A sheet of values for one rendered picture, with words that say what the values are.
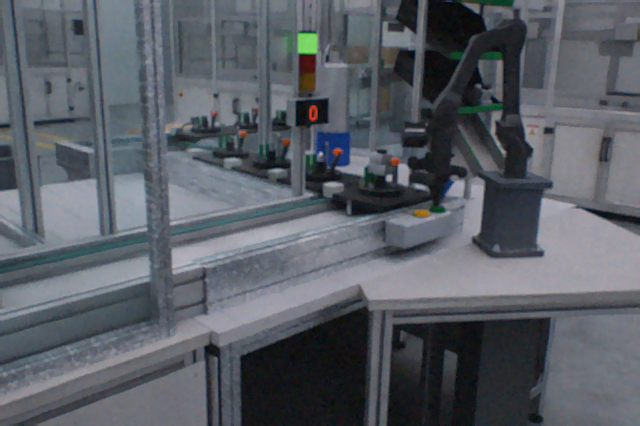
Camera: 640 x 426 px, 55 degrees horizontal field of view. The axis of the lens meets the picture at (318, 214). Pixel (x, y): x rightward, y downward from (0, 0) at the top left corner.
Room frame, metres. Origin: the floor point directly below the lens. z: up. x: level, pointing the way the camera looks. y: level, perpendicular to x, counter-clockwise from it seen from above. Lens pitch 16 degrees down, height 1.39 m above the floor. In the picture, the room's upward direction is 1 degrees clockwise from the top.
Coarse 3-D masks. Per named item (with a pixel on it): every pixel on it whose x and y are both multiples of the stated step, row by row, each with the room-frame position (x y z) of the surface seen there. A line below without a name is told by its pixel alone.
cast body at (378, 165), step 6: (378, 150) 1.75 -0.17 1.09; (384, 150) 1.75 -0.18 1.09; (372, 156) 1.75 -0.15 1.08; (378, 156) 1.73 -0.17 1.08; (384, 156) 1.73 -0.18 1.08; (390, 156) 1.75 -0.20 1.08; (372, 162) 1.75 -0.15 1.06; (378, 162) 1.73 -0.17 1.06; (384, 162) 1.73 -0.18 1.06; (390, 162) 1.75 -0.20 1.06; (372, 168) 1.75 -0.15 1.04; (378, 168) 1.73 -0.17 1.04; (384, 168) 1.72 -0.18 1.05; (390, 168) 1.73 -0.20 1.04; (378, 174) 1.73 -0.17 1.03; (384, 174) 1.72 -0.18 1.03; (390, 174) 1.74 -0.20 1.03
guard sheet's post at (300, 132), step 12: (300, 0) 1.71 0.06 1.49; (300, 12) 1.71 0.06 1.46; (300, 24) 1.71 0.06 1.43; (300, 96) 1.71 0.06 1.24; (300, 132) 1.72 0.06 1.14; (300, 144) 1.72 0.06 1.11; (300, 156) 1.72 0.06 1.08; (300, 168) 1.72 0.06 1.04; (300, 180) 1.72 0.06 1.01; (300, 192) 1.72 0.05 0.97
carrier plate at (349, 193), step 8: (352, 184) 1.84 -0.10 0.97; (336, 192) 1.73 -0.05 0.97; (344, 192) 1.74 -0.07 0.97; (352, 192) 1.74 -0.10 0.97; (408, 192) 1.76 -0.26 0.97; (424, 192) 1.76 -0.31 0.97; (336, 200) 1.71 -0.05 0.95; (344, 200) 1.69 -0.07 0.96; (360, 200) 1.65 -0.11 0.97; (368, 200) 1.65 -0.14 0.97; (376, 200) 1.65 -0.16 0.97; (384, 200) 1.65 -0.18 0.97; (392, 200) 1.66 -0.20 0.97; (400, 200) 1.66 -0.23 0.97; (408, 200) 1.66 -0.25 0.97; (416, 200) 1.68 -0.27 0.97; (424, 200) 1.71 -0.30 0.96; (368, 208) 1.62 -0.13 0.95; (376, 208) 1.61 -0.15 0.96; (384, 208) 1.59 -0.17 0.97; (392, 208) 1.61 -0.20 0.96; (400, 208) 1.63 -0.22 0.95
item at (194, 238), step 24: (192, 216) 1.49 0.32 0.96; (216, 216) 1.50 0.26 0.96; (240, 216) 1.54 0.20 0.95; (264, 216) 1.57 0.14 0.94; (288, 216) 1.63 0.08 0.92; (312, 216) 1.67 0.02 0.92; (336, 216) 1.67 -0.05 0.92; (360, 216) 1.68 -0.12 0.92; (192, 240) 1.42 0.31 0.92; (216, 240) 1.43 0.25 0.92; (240, 240) 1.44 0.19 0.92; (264, 240) 1.44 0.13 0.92
